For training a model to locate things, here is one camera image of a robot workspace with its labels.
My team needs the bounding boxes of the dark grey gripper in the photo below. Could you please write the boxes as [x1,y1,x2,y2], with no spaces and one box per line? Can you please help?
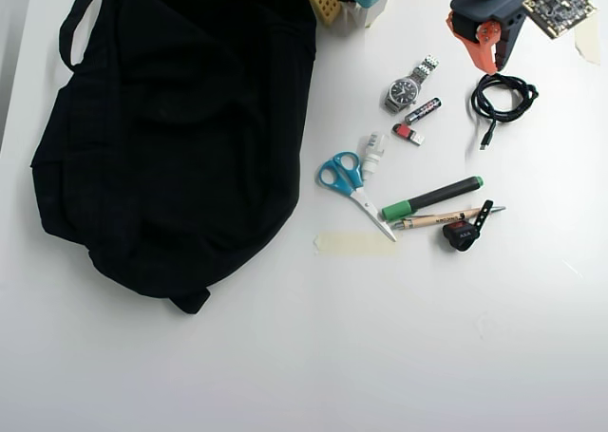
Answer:
[445,0,529,75]

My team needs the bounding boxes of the black braided usb-c cable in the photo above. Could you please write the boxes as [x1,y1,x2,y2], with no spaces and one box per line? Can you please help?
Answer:
[469,72,541,152]

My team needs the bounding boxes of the black fabric bag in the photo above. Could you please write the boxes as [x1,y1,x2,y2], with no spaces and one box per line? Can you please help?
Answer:
[30,0,318,315]

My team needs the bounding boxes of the short beige masking tape piece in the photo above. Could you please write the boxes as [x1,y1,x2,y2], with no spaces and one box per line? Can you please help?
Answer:
[572,21,602,66]

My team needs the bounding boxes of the black AAA battery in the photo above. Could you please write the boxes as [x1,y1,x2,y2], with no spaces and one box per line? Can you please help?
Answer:
[404,97,443,124]

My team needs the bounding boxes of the steel wristwatch with dark dial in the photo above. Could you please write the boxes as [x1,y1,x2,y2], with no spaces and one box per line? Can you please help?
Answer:
[383,54,441,115]

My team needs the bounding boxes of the red and black usb stick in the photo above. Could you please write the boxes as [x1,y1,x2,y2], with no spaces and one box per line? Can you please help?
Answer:
[391,122,427,147]

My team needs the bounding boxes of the black and green marker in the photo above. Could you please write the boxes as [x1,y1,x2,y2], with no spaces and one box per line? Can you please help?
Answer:
[381,176,485,222]

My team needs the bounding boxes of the small white plastic bottle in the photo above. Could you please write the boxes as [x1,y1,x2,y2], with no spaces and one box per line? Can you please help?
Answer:
[359,131,390,179]

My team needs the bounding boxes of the wooden ballpoint pen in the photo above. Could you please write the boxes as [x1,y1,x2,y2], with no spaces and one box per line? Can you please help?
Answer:
[389,205,507,232]

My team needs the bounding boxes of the long beige masking tape strip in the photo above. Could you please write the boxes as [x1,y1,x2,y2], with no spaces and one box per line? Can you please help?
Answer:
[313,231,400,257]

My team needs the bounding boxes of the bare camera circuit board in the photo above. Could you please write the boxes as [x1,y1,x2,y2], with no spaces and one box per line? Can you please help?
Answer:
[522,0,599,40]

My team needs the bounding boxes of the black clip light with strap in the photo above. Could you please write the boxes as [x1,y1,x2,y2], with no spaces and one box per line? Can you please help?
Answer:
[442,198,495,254]

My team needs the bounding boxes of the blue handled scissors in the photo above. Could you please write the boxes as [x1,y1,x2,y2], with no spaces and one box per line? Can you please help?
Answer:
[316,150,398,243]

